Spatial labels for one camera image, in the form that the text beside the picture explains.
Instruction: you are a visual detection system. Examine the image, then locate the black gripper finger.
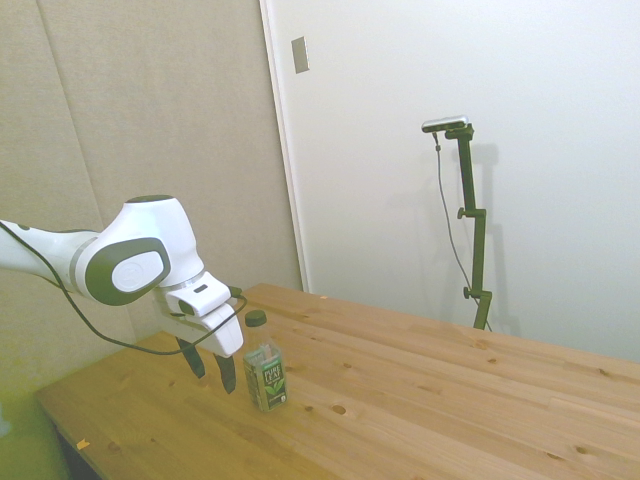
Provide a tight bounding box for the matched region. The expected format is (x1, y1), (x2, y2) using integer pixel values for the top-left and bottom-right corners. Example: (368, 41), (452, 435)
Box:
(175, 337), (207, 380)
(214, 352), (238, 395)

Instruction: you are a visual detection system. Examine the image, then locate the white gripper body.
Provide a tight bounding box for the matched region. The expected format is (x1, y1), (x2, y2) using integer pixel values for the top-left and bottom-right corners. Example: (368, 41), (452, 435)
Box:
(152, 288), (245, 358)

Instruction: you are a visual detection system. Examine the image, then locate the clear Pure Leaf tea bottle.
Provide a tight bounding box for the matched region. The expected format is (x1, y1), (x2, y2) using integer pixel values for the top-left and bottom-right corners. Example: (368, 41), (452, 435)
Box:
(242, 309), (289, 414)

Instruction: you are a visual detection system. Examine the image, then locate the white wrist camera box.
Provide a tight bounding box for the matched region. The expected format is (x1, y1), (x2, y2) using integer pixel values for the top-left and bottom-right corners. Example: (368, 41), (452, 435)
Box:
(165, 277), (234, 319)

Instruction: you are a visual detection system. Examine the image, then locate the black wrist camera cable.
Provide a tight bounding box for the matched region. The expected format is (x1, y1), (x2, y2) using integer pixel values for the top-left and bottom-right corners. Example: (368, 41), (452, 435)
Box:
(0, 219), (248, 357)

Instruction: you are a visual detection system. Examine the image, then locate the white door frame trim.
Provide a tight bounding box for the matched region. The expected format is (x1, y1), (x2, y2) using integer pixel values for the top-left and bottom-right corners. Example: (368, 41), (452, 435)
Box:
(258, 0), (312, 294)

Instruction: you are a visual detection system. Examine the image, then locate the dark green camera stand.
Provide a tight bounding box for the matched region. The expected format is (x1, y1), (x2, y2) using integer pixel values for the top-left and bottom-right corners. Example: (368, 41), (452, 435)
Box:
(443, 124), (494, 331)

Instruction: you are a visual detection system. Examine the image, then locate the grey wall switch plate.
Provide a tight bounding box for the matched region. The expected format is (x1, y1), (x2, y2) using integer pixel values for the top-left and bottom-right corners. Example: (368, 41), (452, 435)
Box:
(290, 35), (311, 75)

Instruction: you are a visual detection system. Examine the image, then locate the silver exterior camera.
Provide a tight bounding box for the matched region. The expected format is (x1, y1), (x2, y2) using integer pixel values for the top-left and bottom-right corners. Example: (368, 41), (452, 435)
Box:
(421, 114), (471, 134)

